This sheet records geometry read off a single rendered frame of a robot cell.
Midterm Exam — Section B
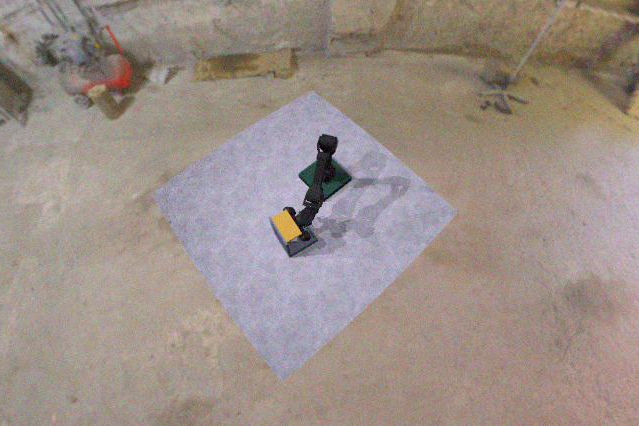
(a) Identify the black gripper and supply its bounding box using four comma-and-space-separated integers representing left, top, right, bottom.
283, 207, 311, 241

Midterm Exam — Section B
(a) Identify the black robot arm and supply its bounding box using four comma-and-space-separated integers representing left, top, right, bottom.
300, 134, 339, 228

